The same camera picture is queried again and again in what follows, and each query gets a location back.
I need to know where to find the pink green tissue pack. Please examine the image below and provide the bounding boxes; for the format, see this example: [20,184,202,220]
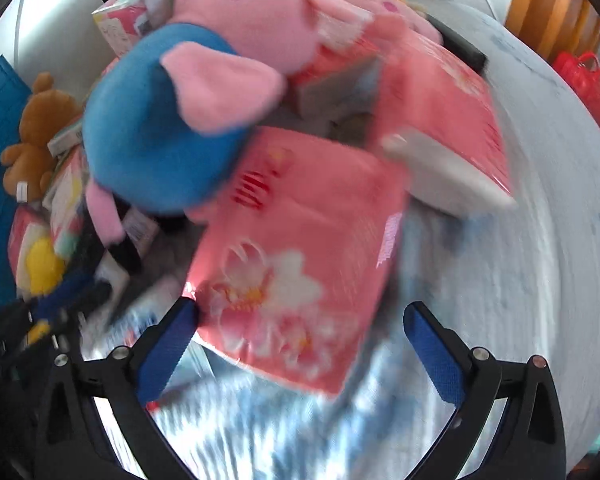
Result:
[43,144,88,261]

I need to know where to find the blue and pink pig plush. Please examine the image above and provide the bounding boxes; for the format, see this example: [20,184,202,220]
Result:
[82,0,372,246]

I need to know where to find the red plastic bag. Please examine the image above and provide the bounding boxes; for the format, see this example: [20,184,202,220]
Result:
[553,51,600,126]

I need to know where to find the brown teddy bear plush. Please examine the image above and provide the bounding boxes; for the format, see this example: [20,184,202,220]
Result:
[0,72,82,204]

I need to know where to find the black remote control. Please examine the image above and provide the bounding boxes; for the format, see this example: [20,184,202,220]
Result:
[415,14,488,76]

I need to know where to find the yellow plastic clip tool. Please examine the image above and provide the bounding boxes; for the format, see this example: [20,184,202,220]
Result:
[24,237,69,346]

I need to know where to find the white blue patterned tablecloth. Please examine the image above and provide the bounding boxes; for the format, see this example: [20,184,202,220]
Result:
[154,0,600,479]

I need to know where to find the large pink tissue pack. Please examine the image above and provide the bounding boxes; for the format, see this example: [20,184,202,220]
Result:
[185,127,407,396]

